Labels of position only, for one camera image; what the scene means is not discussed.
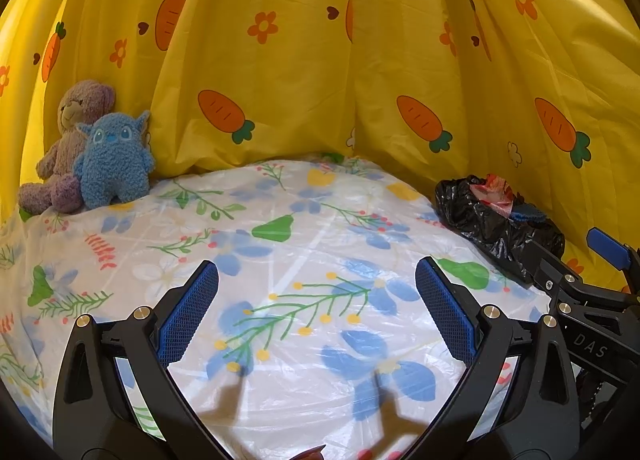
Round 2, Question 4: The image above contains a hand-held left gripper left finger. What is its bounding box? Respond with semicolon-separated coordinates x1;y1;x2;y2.
51;259;221;460

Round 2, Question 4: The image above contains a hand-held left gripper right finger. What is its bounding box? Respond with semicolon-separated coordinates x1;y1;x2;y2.
415;256;585;460

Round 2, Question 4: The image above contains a blue item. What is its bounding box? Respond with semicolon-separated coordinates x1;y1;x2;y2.
511;204;547;225

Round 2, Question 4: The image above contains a yellow carrot-print curtain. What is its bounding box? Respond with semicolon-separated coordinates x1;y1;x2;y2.
0;0;640;301

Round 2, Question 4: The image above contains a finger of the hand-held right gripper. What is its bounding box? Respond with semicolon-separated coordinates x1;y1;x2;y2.
524;238;606;322
586;227;640;293

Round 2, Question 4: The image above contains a floral plastic table cover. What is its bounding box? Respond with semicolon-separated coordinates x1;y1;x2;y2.
0;152;566;460

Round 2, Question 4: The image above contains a purple teddy bear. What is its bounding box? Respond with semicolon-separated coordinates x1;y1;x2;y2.
18;80;118;215

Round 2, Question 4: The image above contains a blue plush monster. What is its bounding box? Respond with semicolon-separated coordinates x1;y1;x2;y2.
73;110;157;209

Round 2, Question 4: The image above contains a red wrapper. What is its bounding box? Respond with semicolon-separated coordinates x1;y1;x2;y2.
470;176;517;216

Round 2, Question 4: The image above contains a bin with black liner bag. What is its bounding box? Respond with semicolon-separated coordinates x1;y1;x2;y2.
434;174;567;283

